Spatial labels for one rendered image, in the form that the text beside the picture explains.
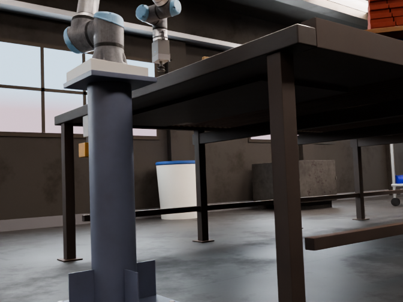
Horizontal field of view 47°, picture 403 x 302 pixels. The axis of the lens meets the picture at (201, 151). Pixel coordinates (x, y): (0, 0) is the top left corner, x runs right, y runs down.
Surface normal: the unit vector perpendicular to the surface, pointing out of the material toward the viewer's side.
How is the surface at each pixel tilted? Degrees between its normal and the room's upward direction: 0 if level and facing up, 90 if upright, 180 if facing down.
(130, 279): 90
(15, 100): 90
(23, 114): 90
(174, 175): 94
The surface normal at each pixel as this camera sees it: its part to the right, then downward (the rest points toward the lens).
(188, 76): -0.80, 0.00
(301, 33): 0.59, -0.07
